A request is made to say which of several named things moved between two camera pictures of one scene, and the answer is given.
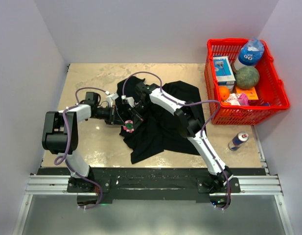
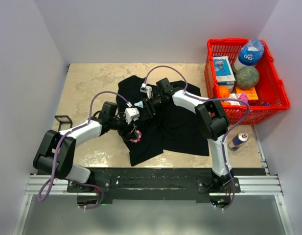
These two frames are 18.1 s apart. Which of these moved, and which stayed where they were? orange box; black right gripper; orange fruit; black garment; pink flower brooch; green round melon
Moved: pink flower brooch; black right gripper
Stayed: black garment; orange box; orange fruit; green round melon
